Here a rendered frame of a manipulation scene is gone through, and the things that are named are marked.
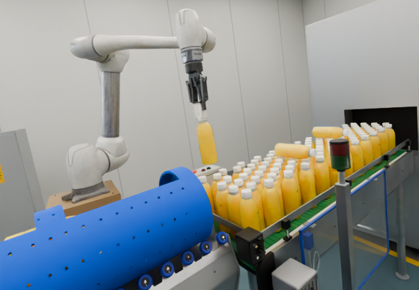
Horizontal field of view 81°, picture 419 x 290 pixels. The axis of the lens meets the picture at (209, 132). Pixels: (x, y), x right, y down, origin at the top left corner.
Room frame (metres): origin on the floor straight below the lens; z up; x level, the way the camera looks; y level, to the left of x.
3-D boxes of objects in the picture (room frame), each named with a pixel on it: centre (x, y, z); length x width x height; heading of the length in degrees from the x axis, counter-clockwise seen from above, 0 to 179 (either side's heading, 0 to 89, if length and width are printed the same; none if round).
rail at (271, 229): (1.27, -0.77, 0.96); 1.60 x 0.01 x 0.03; 125
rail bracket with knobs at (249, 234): (0.78, -0.08, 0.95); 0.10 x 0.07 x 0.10; 35
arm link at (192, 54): (1.06, 0.03, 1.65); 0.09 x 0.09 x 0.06
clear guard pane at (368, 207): (1.07, -0.60, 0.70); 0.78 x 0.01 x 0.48; 125
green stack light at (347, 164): (0.85, -0.45, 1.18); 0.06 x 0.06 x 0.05
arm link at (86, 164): (1.31, 0.69, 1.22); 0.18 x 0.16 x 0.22; 158
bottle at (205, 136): (1.07, 0.02, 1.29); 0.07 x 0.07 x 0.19
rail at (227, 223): (0.97, 0.01, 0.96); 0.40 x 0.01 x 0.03; 35
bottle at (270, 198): (0.96, -0.21, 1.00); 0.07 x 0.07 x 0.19
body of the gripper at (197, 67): (1.06, 0.03, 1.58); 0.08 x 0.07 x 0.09; 35
